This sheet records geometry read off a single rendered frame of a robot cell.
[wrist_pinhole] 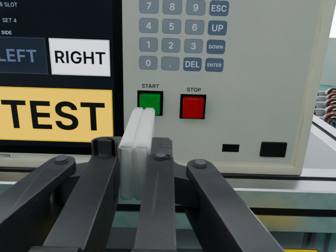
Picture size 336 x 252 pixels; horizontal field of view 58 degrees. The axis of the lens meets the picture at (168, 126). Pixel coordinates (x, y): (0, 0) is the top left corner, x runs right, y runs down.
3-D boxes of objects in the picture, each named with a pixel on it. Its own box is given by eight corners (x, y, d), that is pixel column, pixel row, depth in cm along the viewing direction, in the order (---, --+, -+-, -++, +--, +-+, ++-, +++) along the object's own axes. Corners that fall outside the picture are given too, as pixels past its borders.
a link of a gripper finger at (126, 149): (133, 201, 15) (118, 200, 15) (143, 146, 22) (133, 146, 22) (133, 147, 14) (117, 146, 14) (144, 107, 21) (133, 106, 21)
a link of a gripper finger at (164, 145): (145, 178, 13) (214, 181, 13) (151, 136, 18) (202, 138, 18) (145, 208, 14) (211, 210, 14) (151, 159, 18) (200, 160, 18)
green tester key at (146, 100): (159, 115, 27) (160, 95, 26) (139, 114, 27) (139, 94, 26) (160, 111, 28) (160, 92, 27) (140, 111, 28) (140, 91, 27)
